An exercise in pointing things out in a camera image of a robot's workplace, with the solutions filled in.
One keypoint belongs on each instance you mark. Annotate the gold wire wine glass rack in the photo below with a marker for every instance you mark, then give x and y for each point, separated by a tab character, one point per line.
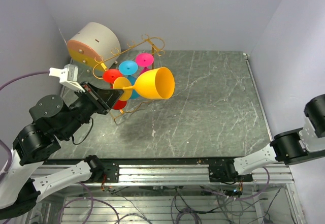
155	50

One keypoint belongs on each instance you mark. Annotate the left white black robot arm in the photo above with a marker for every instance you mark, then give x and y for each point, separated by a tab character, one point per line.
53	121

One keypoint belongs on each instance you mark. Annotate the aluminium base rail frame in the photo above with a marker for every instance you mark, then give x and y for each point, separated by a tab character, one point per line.
175	194

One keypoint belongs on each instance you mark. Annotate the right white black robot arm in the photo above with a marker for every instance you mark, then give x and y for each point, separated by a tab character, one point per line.
291	147

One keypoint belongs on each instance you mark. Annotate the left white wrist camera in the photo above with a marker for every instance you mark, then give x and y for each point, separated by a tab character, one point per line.
67	77

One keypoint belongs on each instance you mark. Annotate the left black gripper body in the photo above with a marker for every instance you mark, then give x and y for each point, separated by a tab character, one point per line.
87	102

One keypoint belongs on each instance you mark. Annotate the red plastic wine glass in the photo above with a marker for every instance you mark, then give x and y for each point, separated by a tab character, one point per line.
110	76

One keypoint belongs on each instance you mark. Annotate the blue plastic wine glass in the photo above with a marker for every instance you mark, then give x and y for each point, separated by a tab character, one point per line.
127	68

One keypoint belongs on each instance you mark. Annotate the magenta plastic wine glass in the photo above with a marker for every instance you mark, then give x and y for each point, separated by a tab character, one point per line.
144	60

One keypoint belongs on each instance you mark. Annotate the beige cylindrical toy box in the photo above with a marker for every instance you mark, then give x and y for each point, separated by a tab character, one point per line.
94	45

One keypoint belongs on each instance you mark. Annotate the yellow plastic wine glass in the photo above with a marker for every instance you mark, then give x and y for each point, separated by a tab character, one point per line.
156	84

